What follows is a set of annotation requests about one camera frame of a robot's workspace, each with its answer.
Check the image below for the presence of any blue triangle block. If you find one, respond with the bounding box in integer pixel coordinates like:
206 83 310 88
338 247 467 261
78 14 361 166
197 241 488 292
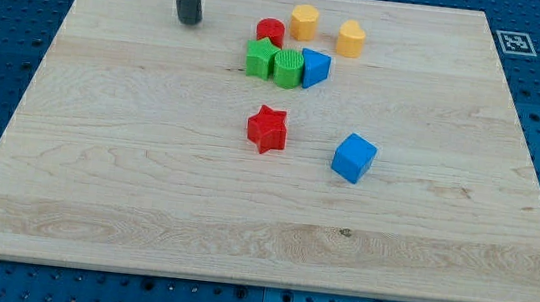
302 48 332 88

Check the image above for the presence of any yellow heart block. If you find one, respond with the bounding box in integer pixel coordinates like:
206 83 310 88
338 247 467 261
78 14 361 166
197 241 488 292
335 20 367 58

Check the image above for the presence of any light wooden board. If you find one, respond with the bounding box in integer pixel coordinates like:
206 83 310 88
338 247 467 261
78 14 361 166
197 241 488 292
0 0 540 302

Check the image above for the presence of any red star block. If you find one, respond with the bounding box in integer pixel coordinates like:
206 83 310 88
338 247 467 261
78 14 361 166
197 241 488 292
247 105 287 154

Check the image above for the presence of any blue cube block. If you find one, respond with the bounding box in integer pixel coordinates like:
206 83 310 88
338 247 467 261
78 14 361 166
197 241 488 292
331 133 379 184

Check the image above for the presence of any green cylinder block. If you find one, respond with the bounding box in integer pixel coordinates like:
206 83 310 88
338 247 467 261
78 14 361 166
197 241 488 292
273 49 305 89

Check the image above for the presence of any green star block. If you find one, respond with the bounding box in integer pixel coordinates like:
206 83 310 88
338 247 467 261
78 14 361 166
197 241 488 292
245 37 281 80

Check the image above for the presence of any red cylinder block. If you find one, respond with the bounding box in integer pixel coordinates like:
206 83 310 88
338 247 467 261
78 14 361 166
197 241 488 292
256 17 286 49

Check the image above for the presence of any yellow hexagon block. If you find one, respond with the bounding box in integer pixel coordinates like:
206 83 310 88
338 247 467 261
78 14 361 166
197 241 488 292
290 4 320 41

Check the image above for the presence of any white fiducial marker tag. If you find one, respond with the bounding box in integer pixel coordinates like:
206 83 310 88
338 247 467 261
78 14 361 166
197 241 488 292
496 30 537 57

